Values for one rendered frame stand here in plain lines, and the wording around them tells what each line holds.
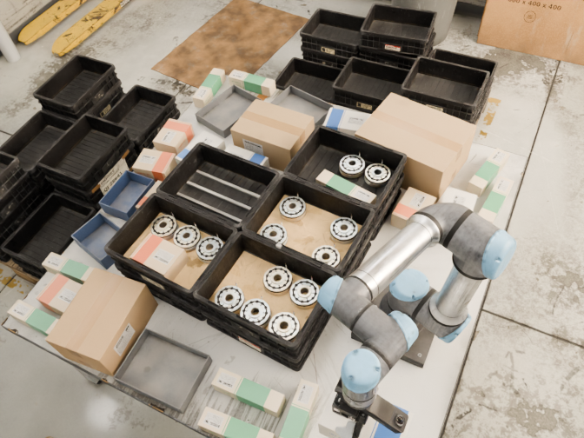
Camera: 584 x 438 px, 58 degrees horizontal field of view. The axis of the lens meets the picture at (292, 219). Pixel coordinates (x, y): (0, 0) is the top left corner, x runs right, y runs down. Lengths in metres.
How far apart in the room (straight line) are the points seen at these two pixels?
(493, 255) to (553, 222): 1.93
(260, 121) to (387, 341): 1.46
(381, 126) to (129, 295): 1.20
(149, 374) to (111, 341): 0.19
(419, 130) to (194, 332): 1.20
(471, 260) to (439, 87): 1.86
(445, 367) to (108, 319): 1.16
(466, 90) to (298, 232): 1.49
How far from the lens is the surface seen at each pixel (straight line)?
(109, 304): 1.95
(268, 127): 2.32
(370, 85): 3.25
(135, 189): 2.44
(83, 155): 3.02
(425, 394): 1.86
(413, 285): 1.70
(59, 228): 3.06
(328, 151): 2.23
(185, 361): 1.94
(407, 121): 2.27
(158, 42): 4.55
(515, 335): 2.81
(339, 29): 3.70
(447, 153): 2.16
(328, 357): 1.88
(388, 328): 1.11
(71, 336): 1.94
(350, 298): 1.13
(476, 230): 1.34
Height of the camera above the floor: 2.45
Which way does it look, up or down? 53 degrees down
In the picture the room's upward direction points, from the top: 7 degrees counter-clockwise
